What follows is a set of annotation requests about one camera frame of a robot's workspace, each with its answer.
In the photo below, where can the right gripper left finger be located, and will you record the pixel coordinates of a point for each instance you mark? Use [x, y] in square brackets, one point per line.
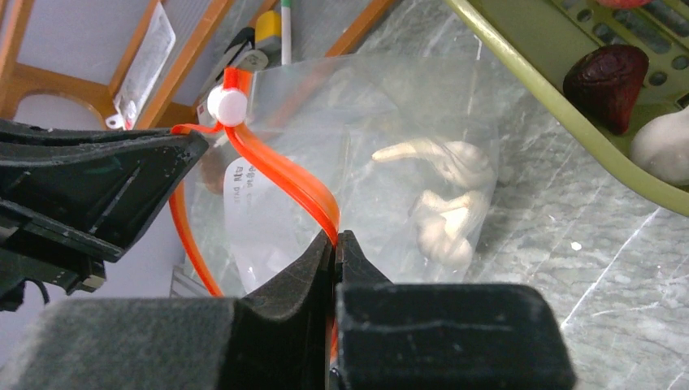
[281, 332]

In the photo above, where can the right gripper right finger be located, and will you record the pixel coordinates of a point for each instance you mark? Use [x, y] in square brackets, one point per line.
[442, 336]

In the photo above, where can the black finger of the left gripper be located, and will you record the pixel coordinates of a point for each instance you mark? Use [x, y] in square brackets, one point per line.
[74, 200]

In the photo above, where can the white toy garlic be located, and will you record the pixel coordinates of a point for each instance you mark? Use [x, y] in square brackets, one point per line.
[446, 229]

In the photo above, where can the clear zip top bag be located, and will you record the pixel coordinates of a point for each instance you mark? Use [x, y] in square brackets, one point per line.
[290, 157]

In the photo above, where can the white toy mushroom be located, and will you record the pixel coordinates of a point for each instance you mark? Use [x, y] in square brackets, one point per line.
[458, 162]

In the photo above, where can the clear flat plastic package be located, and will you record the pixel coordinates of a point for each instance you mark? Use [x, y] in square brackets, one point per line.
[141, 66]

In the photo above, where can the wooden shelf rack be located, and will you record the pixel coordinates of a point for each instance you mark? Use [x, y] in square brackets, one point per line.
[58, 58]

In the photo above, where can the small white toy stem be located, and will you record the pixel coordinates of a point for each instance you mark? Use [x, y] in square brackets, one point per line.
[660, 148]

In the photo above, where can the dark red toy strawberry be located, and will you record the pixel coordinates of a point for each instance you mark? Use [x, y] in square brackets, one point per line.
[606, 83]

